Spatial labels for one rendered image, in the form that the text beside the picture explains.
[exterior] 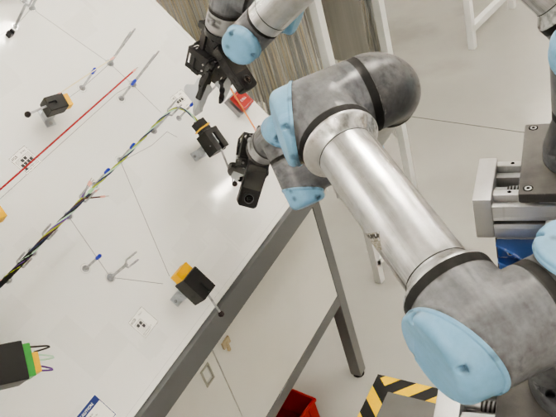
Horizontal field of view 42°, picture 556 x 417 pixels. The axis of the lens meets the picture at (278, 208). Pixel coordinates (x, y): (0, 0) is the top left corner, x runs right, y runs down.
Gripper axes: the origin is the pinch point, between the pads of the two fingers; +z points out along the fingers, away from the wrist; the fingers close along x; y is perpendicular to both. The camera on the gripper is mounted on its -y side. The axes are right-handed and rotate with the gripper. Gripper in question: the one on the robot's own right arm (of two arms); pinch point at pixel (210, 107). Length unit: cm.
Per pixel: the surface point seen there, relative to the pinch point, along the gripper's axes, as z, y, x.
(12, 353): 9, -21, 69
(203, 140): 7.9, -1.6, 1.9
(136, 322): 25, -22, 39
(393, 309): 97, -47, -78
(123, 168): 12.6, 5.2, 20.3
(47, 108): -0.4, 18.4, 31.6
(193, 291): 17.6, -27.6, 29.6
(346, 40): 29, 23, -105
